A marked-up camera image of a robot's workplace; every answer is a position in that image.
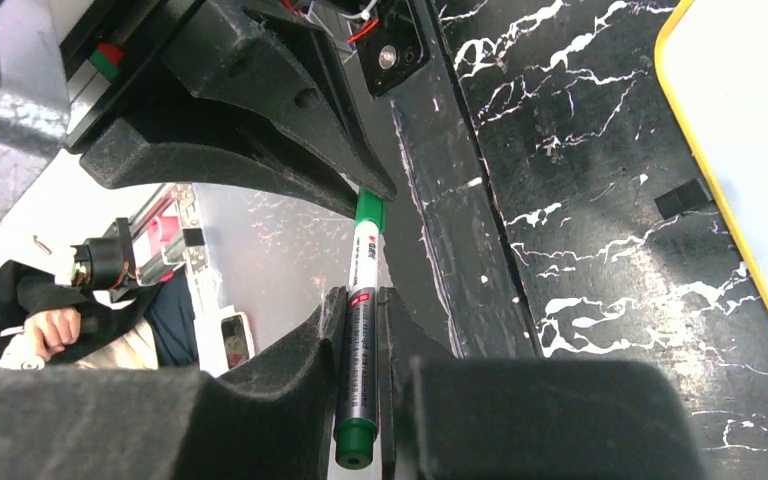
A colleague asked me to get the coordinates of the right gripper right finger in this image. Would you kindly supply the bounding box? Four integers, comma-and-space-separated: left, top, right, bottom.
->
377, 288, 709, 479

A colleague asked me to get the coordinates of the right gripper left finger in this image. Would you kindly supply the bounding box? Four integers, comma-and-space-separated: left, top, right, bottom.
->
0, 288, 347, 479

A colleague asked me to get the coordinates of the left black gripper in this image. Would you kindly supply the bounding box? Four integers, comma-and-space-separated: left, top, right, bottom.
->
63, 1, 397, 217

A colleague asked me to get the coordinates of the green whiteboard marker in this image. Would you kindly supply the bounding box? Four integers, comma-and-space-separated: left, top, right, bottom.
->
334, 221, 381, 470

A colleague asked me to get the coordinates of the green marker cap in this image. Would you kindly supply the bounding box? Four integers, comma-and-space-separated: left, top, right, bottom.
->
355, 188, 386, 233

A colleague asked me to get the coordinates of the yellow framed whiteboard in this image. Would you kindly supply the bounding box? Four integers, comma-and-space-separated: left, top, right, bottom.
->
655, 1, 768, 310

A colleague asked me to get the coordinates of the operator's bare hand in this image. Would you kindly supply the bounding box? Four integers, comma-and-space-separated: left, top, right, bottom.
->
23, 307, 81, 361

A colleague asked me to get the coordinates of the operator in dark clothing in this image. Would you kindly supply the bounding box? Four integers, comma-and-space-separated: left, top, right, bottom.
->
0, 261, 199, 369

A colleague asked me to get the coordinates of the black binder clip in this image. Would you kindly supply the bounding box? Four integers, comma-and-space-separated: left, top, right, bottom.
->
655, 178, 714, 219

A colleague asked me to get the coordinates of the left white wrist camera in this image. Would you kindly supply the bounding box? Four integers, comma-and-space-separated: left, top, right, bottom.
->
0, 1, 71, 222

